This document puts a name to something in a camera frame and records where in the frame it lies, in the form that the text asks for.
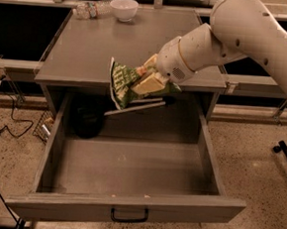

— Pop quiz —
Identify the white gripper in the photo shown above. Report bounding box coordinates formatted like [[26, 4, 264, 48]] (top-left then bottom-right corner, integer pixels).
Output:
[[131, 37, 195, 95]]

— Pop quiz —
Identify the black power cable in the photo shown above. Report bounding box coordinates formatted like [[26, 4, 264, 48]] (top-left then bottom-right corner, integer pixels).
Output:
[[0, 74, 39, 229]]

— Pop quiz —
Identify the white ceramic bowl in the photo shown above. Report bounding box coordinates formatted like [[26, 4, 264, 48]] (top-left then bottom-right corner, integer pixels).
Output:
[[110, 0, 139, 22]]

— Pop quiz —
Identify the black drawer handle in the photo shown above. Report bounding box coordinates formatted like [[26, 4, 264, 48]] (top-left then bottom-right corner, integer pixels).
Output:
[[110, 207, 148, 224]]

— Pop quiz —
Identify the grey cabinet with top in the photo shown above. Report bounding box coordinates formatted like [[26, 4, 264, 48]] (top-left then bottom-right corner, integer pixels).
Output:
[[31, 0, 233, 131]]

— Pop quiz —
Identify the green jalapeno chip bag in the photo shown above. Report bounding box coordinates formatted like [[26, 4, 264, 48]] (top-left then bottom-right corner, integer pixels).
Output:
[[109, 58, 181, 110]]

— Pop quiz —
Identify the metal railing frame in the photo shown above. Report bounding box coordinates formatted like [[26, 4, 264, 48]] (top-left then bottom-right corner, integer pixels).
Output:
[[0, 0, 287, 124]]

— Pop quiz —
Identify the black tripod with silver legs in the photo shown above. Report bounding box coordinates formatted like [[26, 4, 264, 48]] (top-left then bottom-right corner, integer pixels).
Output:
[[69, 94, 175, 139]]

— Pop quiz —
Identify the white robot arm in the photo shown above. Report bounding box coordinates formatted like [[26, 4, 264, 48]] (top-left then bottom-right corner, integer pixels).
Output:
[[132, 0, 287, 95]]

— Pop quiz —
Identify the open grey top drawer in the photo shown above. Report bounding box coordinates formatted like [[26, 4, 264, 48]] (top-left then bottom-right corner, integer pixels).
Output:
[[7, 93, 245, 223]]

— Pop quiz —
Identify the wire mesh basket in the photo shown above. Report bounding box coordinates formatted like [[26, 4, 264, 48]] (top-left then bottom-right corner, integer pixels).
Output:
[[33, 111, 54, 143]]

